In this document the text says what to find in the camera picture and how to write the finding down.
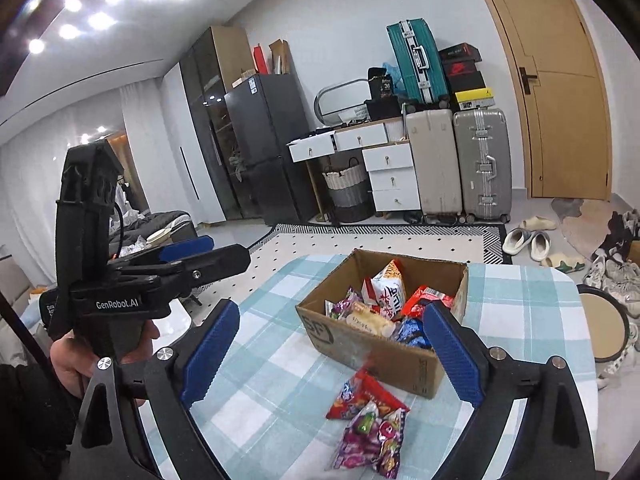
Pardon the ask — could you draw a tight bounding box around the cream snack packet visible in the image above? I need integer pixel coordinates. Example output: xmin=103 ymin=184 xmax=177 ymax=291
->
xmin=349 ymin=302 xmax=397 ymax=339

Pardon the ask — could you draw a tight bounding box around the round beige stool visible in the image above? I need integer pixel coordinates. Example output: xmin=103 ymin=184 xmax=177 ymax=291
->
xmin=575 ymin=284 xmax=632 ymax=362

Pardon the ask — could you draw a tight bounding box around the beige suitcase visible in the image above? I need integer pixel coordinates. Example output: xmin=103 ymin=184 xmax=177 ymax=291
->
xmin=405 ymin=108 xmax=463 ymax=224

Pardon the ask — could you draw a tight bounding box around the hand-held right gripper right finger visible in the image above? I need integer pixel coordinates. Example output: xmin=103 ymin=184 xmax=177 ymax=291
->
xmin=422 ymin=301 xmax=598 ymax=480

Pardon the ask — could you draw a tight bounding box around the pink grey floor mat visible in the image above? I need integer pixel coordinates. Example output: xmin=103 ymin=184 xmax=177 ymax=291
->
xmin=550 ymin=197 xmax=626 ymax=261

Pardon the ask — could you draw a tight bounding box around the white red snack bag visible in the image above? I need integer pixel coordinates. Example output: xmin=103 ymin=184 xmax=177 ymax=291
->
xmin=370 ymin=259 xmax=407 ymax=320

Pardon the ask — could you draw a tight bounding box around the teal suitcase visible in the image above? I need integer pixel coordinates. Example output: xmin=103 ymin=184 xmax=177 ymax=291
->
xmin=386 ymin=19 xmax=449 ymax=108

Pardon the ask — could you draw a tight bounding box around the black labelled bag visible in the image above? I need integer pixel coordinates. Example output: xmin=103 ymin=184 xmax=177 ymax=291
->
xmin=366 ymin=66 xmax=401 ymax=102

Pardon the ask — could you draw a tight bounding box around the oval mirror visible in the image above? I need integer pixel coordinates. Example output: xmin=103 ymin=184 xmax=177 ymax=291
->
xmin=314 ymin=79 xmax=373 ymax=126

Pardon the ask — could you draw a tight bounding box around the white curtain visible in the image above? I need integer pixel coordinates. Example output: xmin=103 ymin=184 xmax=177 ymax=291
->
xmin=0 ymin=95 xmax=181 ymax=261

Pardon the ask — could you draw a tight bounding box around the white vanity desk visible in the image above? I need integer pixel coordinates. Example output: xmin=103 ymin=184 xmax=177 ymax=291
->
xmin=287 ymin=117 xmax=408 ymax=223

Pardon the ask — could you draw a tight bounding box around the teal checked tablecloth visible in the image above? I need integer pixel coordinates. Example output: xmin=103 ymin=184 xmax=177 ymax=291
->
xmin=135 ymin=252 xmax=601 ymax=480

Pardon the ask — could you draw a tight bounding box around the black refrigerator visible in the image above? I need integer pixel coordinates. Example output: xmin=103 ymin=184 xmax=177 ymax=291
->
xmin=224 ymin=72 xmax=321 ymax=223

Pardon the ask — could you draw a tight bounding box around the cream patterned rug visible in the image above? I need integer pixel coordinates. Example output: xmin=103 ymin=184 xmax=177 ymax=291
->
xmin=250 ymin=222 xmax=513 ymax=306

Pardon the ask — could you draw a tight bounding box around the shiny red snack bag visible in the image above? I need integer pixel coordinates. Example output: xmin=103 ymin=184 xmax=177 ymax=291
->
xmin=400 ymin=285 xmax=456 ymax=318

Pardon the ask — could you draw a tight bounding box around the pile of sneakers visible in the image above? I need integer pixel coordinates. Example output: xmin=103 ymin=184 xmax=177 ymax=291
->
xmin=582 ymin=210 xmax=640 ymax=321

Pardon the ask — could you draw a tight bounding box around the person's left forearm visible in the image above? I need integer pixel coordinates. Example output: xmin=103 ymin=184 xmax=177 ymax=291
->
xmin=0 ymin=360 xmax=83 ymax=480

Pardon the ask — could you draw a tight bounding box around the wooden door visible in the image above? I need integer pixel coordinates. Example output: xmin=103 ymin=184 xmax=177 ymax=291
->
xmin=465 ymin=0 xmax=613 ymax=201

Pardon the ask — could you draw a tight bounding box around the black shoe box red logo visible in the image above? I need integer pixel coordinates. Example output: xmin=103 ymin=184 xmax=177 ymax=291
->
xmin=442 ymin=60 xmax=484 ymax=79

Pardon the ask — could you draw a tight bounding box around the white drawer chest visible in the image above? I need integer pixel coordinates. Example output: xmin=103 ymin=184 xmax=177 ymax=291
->
xmin=362 ymin=142 xmax=422 ymax=213

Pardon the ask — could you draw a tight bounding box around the blue snack packet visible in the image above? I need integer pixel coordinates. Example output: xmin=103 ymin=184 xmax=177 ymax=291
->
xmin=394 ymin=317 xmax=434 ymax=352

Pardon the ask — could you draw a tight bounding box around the black storage box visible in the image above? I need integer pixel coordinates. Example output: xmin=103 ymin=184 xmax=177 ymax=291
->
xmin=364 ymin=99 xmax=404 ymax=122

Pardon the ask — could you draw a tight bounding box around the woven laundry basket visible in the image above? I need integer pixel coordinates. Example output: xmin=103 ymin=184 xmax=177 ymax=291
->
xmin=321 ymin=157 xmax=370 ymax=223

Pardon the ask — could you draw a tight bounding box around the black cable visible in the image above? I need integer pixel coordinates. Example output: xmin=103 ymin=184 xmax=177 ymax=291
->
xmin=111 ymin=200 xmax=127 ymax=261

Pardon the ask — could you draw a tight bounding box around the plain black shoe box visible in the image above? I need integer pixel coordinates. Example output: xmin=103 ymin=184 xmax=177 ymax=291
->
xmin=447 ymin=72 xmax=488 ymax=94

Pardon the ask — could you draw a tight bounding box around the purple candy bag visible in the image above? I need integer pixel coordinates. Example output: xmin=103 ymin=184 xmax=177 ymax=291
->
xmin=325 ymin=287 xmax=364 ymax=322
xmin=332 ymin=402 xmax=409 ymax=479

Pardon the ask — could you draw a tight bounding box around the grey sofa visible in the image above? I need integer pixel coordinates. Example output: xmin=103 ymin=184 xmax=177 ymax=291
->
xmin=120 ymin=210 xmax=198 ymax=261

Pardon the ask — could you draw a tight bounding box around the silver suitcase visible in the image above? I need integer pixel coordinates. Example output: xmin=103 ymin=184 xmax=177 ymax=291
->
xmin=452 ymin=107 xmax=512 ymax=226

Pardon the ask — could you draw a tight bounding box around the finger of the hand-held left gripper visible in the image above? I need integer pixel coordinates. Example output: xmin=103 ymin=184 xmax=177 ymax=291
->
xmin=107 ymin=236 xmax=216 ymax=271
xmin=165 ymin=244 xmax=251 ymax=291

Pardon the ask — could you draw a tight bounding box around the person's left hand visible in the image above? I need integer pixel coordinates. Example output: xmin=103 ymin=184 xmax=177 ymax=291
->
xmin=50 ymin=322 xmax=161 ymax=406

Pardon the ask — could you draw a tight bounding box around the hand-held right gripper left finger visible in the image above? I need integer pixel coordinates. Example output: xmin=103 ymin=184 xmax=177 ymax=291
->
xmin=70 ymin=299 xmax=241 ymax=480

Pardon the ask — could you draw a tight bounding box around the brown cardboard box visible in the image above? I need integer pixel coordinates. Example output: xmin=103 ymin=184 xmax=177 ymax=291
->
xmin=295 ymin=247 xmax=471 ymax=400

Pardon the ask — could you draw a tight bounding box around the grey white slipper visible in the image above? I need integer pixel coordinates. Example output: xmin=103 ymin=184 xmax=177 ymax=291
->
xmin=531 ymin=231 xmax=552 ymax=262
xmin=502 ymin=228 xmax=533 ymax=256

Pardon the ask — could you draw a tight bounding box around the yellow black shoe box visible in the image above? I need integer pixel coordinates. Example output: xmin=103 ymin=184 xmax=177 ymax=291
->
xmin=452 ymin=87 xmax=496 ymax=111

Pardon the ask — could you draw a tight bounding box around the red candy bag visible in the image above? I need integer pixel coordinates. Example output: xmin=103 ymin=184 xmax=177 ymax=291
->
xmin=326 ymin=367 xmax=411 ymax=421

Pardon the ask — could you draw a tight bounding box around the row of ceiling spotlights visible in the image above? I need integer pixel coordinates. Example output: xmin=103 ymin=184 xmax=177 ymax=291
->
xmin=25 ymin=0 xmax=196 ymax=56

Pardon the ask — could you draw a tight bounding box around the dark glass cabinet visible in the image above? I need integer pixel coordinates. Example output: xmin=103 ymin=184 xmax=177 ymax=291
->
xmin=179 ymin=25 xmax=251 ymax=222

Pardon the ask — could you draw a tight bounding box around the black shoe box red stripe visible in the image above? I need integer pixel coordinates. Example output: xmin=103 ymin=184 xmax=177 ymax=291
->
xmin=439 ymin=42 xmax=481 ymax=63

